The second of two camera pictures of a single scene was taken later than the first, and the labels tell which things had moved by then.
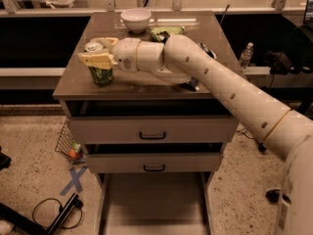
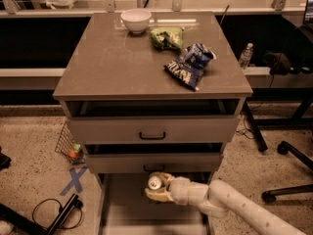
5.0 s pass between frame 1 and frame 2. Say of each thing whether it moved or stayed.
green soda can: moved
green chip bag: stayed
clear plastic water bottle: stayed
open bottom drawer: stayed
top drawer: stayed
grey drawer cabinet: stayed
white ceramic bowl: stayed
